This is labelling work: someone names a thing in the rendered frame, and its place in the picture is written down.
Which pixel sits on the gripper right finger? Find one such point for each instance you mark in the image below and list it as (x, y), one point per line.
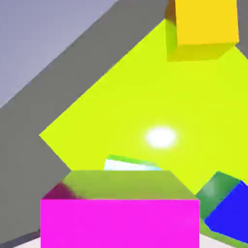
(208, 243)

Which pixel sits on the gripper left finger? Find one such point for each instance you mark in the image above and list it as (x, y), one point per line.
(33, 243)

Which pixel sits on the small magenta cube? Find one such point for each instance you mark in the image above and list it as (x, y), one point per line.
(120, 222)

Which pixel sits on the small blue cube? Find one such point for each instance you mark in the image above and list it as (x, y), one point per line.
(230, 209)

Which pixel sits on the small white cube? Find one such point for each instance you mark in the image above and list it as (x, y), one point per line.
(126, 165)

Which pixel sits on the small yellow cube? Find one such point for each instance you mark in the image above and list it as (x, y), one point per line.
(205, 21)

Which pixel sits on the large yellow-green box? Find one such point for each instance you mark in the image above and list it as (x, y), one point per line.
(147, 100)

